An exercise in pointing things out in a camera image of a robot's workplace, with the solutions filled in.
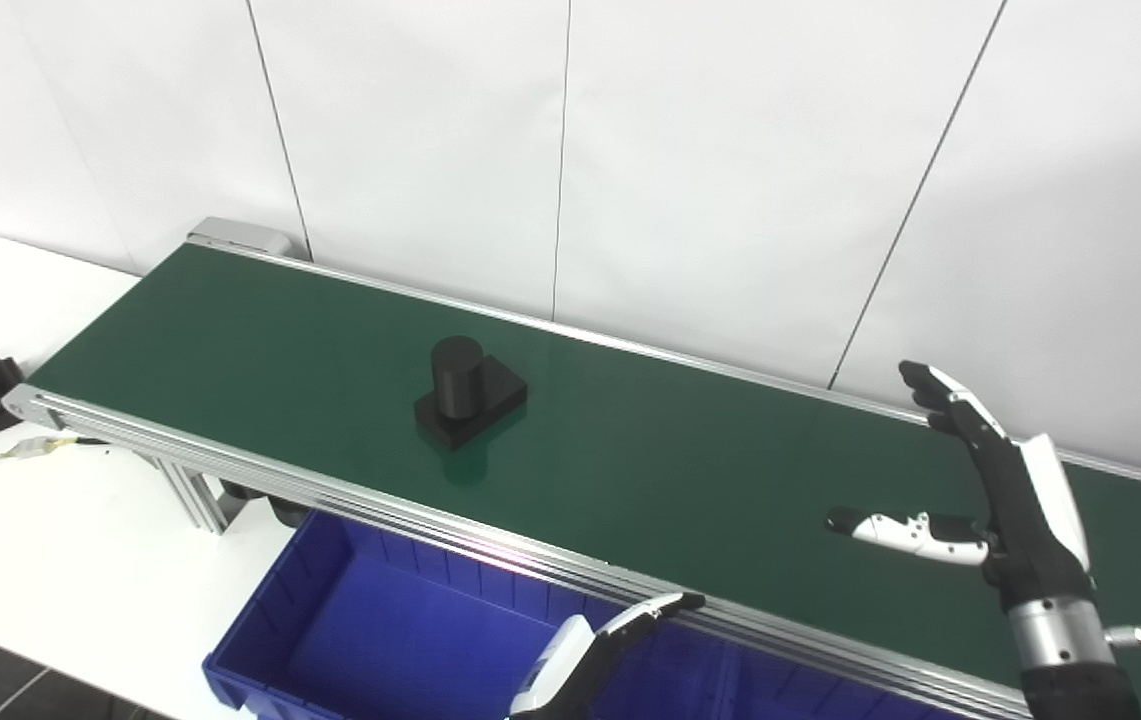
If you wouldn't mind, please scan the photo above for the cable with yellow connector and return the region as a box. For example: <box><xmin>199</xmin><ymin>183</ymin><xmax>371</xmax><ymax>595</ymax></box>
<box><xmin>0</xmin><ymin>434</ymin><xmax>111</xmax><ymax>499</ymax></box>

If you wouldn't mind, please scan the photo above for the aluminium conveyor leg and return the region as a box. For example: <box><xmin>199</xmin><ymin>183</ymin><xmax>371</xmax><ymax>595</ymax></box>
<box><xmin>135</xmin><ymin>450</ymin><xmax>233</xmax><ymax>536</ymax></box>

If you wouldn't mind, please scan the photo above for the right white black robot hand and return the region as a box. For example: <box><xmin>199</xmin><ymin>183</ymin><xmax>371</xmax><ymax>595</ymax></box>
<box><xmin>825</xmin><ymin>360</ymin><xmax>1097</xmax><ymax>611</ymax></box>

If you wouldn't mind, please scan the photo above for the grey conveyor end housing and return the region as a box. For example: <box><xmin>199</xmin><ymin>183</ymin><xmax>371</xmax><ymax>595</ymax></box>
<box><xmin>187</xmin><ymin>216</ymin><xmax>294</xmax><ymax>261</ymax></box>

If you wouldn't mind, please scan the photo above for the blue plastic bin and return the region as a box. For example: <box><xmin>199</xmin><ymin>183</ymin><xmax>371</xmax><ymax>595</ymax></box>
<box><xmin>715</xmin><ymin>640</ymin><xmax>991</xmax><ymax>720</ymax></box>
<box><xmin>202</xmin><ymin>508</ymin><xmax>731</xmax><ymax>720</ymax></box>

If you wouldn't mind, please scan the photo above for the black conveyor underside motor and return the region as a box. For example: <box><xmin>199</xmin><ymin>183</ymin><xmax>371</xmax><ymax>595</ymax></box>
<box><xmin>220</xmin><ymin>480</ymin><xmax>313</xmax><ymax>529</ymax></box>

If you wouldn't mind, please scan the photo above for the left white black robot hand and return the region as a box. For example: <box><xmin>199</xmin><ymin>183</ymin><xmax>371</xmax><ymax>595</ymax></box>
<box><xmin>508</xmin><ymin>592</ymin><xmax>706</xmax><ymax>720</ymax></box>

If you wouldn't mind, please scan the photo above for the green conveyor belt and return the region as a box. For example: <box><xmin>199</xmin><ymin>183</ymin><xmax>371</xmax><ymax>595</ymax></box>
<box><xmin>2</xmin><ymin>240</ymin><xmax>1141</xmax><ymax>720</ymax></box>

